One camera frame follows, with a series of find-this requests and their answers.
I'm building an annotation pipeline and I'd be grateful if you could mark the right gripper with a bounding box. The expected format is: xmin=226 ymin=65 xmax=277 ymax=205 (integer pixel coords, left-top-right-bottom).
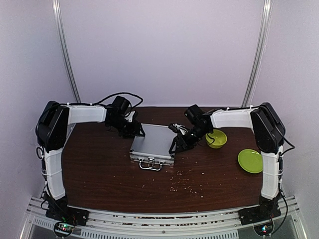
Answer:
xmin=168 ymin=125 xmax=209 ymax=154

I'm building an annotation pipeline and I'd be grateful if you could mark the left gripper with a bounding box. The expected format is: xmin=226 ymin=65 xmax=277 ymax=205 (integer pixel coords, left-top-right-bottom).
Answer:
xmin=110 ymin=116 xmax=147 ymax=139

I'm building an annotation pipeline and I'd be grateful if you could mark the aluminium poker case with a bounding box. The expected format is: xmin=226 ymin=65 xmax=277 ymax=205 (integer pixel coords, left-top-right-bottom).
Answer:
xmin=130 ymin=123 xmax=176 ymax=171

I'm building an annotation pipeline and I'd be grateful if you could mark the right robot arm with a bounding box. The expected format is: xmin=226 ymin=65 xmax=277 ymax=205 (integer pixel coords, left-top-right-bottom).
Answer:
xmin=168 ymin=102 xmax=289 ymax=220

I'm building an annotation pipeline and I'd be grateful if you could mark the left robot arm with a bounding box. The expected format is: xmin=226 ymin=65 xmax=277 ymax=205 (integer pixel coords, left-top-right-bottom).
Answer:
xmin=35 ymin=92 xmax=145 ymax=221

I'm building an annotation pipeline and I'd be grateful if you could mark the green bowl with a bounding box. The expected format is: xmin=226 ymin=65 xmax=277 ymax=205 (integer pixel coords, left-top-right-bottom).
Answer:
xmin=205 ymin=129 xmax=228 ymax=149

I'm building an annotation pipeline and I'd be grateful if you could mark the green plate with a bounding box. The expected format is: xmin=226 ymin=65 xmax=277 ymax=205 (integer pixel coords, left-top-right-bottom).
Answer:
xmin=237 ymin=149 xmax=263 ymax=174

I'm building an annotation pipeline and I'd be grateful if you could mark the right aluminium frame post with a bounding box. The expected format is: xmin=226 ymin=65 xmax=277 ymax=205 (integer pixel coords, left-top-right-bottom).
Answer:
xmin=241 ymin=0 xmax=273 ymax=108

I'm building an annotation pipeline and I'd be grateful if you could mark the aluminium frame post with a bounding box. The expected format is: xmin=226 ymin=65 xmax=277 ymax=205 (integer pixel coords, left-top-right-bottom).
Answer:
xmin=52 ymin=0 xmax=81 ymax=103
xmin=241 ymin=0 xmax=273 ymax=108

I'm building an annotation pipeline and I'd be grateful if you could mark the front aluminium rail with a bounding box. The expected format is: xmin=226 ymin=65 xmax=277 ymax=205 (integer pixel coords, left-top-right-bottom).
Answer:
xmin=17 ymin=197 xmax=309 ymax=239

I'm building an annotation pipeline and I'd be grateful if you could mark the left aluminium frame post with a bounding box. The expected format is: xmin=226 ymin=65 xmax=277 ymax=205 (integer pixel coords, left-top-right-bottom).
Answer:
xmin=52 ymin=0 xmax=81 ymax=103

